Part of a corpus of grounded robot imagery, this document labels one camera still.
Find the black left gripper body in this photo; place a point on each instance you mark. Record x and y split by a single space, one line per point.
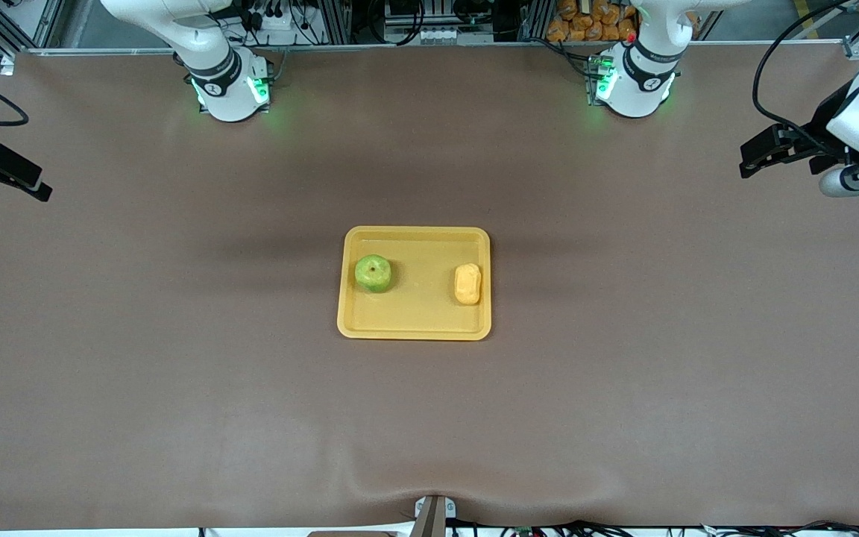
822 127

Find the yellow potato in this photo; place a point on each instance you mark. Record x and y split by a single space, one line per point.
467 284

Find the green apple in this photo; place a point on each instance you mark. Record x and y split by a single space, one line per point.
373 274

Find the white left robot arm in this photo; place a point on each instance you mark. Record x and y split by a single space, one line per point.
634 91

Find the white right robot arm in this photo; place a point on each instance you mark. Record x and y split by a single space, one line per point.
228 97

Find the yellow plastic tray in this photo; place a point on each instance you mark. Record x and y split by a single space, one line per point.
422 313

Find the bag of orange items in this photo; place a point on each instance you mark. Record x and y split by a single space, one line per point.
586 21

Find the white power strip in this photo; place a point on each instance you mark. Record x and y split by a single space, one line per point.
277 22

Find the brown table mat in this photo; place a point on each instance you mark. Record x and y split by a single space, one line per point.
429 425

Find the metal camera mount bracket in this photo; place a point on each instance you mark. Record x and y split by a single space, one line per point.
434 517

